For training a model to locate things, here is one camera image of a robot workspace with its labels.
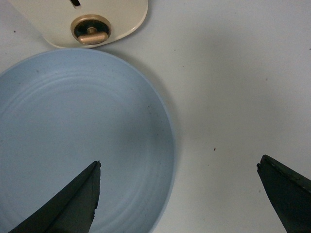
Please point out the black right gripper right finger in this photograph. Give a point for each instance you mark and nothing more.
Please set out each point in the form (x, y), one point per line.
(289, 193)

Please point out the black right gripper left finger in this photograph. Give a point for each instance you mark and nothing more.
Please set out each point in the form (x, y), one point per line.
(71, 210)

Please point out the light blue plate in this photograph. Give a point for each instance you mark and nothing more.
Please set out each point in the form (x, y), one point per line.
(64, 109)

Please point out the cream toaster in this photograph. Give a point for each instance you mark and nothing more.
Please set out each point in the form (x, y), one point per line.
(83, 23)

